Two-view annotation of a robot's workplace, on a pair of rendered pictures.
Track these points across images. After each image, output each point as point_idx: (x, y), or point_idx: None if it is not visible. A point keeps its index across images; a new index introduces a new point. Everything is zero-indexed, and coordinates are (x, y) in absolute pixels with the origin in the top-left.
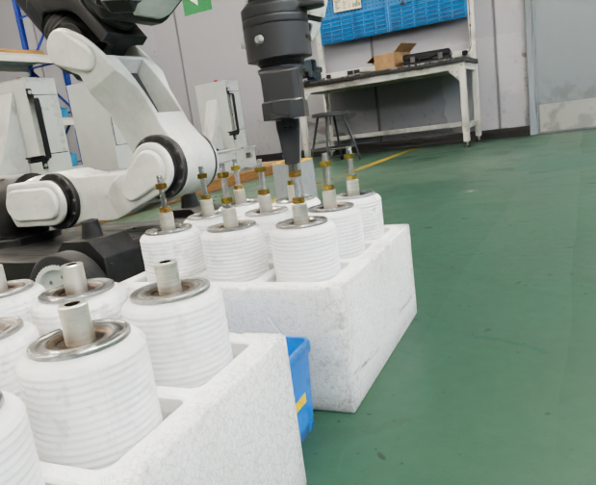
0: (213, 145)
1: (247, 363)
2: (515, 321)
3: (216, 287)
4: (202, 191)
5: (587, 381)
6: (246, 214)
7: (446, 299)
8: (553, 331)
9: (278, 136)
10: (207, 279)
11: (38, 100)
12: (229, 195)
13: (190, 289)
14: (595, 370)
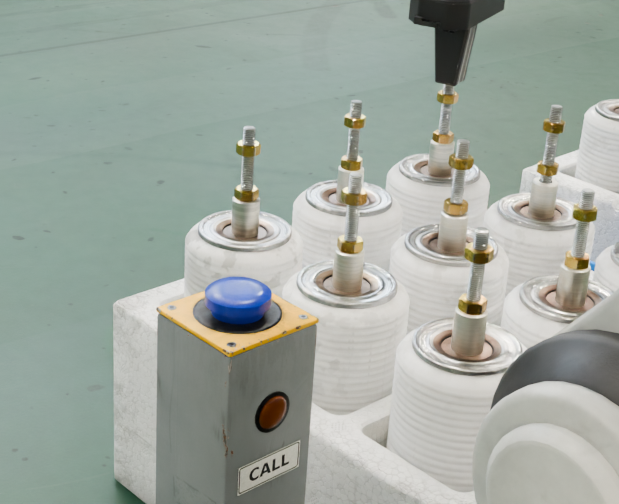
0: (495, 405)
1: (565, 155)
2: (36, 383)
3: (590, 109)
4: (584, 247)
5: (147, 288)
6: (495, 242)
7: (8, 490)
8: (37, 347)
9: (474, 38)
10: (597, 107)
11: None
12: (543, 160)
13: (613, 106)
14: (115, 293)
